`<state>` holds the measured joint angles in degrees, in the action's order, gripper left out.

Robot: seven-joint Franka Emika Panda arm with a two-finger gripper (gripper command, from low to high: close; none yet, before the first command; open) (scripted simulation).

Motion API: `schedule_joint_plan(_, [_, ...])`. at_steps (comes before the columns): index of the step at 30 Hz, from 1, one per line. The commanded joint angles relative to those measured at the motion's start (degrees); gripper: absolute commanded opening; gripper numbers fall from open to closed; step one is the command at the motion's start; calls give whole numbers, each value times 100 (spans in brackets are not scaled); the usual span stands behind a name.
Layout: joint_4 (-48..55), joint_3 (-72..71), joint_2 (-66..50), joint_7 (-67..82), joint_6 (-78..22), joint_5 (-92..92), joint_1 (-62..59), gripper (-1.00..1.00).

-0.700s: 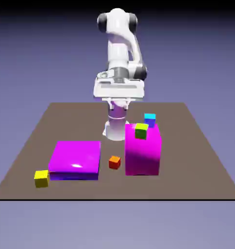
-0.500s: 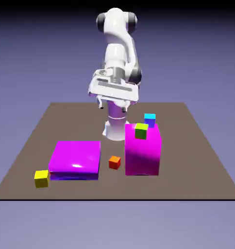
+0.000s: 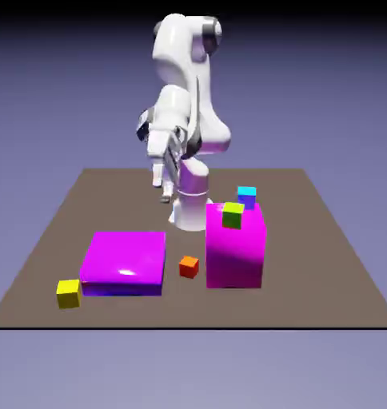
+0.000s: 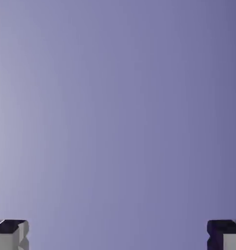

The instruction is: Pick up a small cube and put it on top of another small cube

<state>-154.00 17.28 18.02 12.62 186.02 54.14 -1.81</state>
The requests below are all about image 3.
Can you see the large tall magenta box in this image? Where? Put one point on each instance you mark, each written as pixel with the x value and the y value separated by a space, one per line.
pixel 235 252

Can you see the small yellow cube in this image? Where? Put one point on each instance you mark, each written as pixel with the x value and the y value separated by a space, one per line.
pixel 68 293

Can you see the large flat magenta box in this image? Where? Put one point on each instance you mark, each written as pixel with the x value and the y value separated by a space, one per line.
pixel 124 260

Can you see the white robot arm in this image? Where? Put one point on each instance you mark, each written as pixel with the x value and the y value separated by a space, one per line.
pixel 187 80

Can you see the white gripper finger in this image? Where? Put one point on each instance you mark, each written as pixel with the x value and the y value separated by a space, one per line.
pixel 167 193
pixel 157 175

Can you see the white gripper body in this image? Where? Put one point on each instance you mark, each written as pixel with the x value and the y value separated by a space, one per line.
pixel 163 150

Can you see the small green cube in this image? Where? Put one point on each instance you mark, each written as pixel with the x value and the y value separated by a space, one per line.
pixel 232 215

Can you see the small orange cube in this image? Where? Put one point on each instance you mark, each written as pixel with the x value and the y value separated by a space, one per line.
pixel 189 266

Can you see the small cyan cube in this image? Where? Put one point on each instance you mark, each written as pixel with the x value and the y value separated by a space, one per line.
pixel 247 196

